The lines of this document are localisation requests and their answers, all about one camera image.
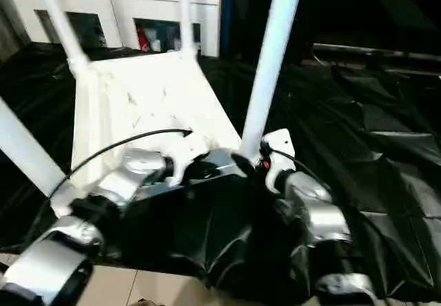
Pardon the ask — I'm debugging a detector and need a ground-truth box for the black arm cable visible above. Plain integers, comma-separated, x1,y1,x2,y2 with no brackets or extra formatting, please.
48,128,194,202
271,150,334,193

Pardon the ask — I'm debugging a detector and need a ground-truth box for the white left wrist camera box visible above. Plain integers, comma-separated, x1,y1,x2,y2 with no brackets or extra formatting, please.
165,133,212,187

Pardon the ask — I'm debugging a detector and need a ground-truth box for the white glass-door cabinet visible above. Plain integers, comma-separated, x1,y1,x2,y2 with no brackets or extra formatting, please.
6,0,222,58

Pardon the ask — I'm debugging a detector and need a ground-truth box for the white plastic table top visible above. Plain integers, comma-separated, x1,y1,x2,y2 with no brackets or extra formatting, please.
50,50,254,217

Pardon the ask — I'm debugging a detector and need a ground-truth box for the black piano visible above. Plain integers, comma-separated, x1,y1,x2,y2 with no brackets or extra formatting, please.
220,0,441,69

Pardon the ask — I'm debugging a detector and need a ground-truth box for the black work mat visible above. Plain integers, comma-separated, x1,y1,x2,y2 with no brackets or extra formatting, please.
0,40,441,302

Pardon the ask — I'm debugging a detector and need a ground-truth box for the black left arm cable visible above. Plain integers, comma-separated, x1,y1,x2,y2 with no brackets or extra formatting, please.
48,128,194,202

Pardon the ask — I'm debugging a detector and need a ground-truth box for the grey curtain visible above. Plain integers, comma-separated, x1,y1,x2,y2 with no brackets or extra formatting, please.
0,0,30,62

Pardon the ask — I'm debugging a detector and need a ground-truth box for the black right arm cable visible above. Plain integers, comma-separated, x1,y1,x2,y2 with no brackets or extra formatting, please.
271,150,334,193

